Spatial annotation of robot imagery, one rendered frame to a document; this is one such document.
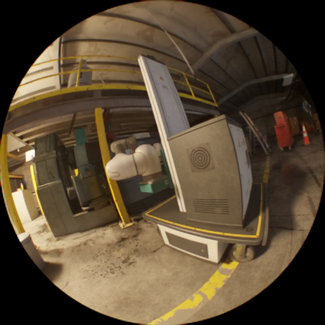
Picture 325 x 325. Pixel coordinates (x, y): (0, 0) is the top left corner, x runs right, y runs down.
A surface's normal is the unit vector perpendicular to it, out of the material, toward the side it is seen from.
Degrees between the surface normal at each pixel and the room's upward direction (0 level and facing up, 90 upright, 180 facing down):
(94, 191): 90
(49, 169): 90
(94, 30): 171
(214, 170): 90
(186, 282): 0
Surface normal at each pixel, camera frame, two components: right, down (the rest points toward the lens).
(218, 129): -0.71, 0.21
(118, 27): 0.35, 0.93
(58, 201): 0.55, -0.13
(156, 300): -0.26, -0.96
